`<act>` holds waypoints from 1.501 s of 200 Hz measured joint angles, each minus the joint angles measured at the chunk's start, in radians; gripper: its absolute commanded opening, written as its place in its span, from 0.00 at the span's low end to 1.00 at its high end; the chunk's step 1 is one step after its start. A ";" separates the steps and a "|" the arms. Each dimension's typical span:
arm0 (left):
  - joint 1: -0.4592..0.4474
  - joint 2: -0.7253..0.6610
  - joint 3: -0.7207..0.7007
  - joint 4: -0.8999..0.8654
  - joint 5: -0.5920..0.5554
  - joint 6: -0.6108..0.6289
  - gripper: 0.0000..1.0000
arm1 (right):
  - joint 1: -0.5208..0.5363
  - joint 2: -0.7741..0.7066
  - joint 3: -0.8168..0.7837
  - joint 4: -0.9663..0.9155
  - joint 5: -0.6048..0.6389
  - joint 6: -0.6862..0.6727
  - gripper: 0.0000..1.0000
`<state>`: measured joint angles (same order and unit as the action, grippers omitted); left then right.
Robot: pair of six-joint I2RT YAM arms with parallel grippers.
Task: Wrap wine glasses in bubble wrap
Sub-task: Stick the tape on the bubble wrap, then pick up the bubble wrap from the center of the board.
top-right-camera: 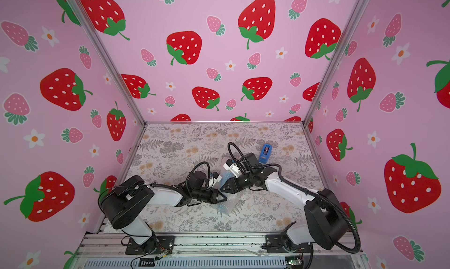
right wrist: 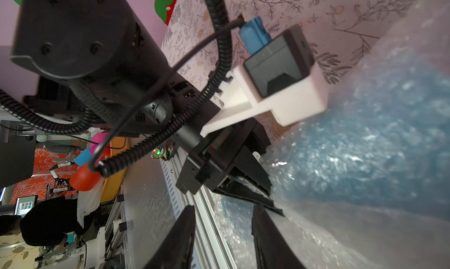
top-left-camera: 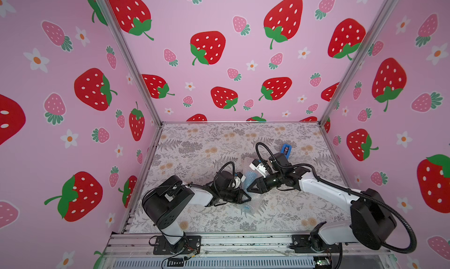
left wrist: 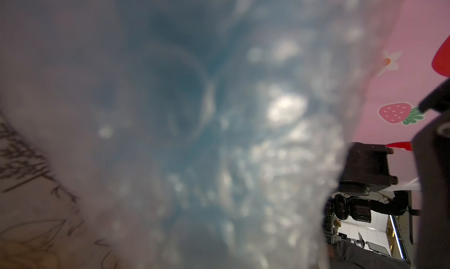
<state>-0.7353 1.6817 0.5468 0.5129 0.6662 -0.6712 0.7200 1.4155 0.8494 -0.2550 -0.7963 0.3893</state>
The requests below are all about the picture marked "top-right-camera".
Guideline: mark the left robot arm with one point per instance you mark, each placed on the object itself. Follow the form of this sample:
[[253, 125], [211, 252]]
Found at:
[[122, 205]]

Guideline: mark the blue tape dispenser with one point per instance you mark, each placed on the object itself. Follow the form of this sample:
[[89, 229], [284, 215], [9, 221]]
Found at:
[[265, 154]]

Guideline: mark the clear bubble wrap sheet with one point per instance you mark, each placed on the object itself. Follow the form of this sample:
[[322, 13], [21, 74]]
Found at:
[[236, 196]]

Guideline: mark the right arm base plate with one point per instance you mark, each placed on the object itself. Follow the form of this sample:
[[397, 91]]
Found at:
[[281, 244]]

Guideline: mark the white vented cable duct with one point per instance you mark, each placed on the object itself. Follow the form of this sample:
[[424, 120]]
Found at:
[[188, 263]]

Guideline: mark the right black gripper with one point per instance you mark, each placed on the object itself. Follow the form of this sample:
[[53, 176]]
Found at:
[[235, 183]]

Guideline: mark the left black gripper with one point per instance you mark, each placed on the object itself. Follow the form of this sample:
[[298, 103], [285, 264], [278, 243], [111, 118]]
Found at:
[[213, 198]]

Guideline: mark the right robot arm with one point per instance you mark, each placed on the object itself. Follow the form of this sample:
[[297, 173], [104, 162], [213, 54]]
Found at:
[[326, 221]]

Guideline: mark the aluminium rail frame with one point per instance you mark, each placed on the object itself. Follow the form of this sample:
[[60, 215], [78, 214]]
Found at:
[[183, 244]]

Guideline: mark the blue plastic wine glass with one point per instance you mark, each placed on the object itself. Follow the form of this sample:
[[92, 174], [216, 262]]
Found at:
[[226, 204]]

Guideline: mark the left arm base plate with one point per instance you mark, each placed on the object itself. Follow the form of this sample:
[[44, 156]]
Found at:
[[155, 245]]

